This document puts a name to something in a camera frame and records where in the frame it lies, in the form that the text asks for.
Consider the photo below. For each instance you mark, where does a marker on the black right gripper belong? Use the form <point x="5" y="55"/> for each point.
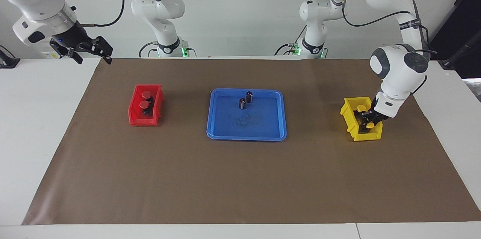
<point x="84" y="46"/>

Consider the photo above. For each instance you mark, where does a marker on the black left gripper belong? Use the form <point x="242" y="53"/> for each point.
<point x="377" y="115"/>

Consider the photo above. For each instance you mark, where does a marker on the red push button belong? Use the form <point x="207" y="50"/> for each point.
<point x="144" y="104"/>
<point x="147" y="94"/>

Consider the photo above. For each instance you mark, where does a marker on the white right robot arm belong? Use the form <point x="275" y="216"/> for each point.
<point x="37" y="6"/>

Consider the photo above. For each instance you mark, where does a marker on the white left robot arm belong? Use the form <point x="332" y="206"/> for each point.
<point x="394" y="77"/>

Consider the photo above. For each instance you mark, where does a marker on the yellow plastic bin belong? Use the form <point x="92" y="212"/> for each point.
<point x="351" y="115"/>

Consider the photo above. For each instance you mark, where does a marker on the red plastic bin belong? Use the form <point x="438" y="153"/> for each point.
<point x="141" y="120"/>

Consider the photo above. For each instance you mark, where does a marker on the black device on table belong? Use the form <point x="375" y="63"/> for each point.
<point x="7" y="60"/>

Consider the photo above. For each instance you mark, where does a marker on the blue plastic tray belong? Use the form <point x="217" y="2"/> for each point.
<point x="259" y="126"/>

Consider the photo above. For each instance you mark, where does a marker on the black stand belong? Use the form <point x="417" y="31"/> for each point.
<point x="458" y="55"/>

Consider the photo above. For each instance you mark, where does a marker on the black cylindrical capacitor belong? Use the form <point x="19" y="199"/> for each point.
<point x="249" y="96"/>
<point x="242" y="103"/>

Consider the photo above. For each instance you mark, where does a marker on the brown table mat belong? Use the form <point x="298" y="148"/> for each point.
<point x="240" y="179"/>

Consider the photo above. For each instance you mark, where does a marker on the white wall outlet box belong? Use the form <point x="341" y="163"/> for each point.
<point x="49" y="55"/>

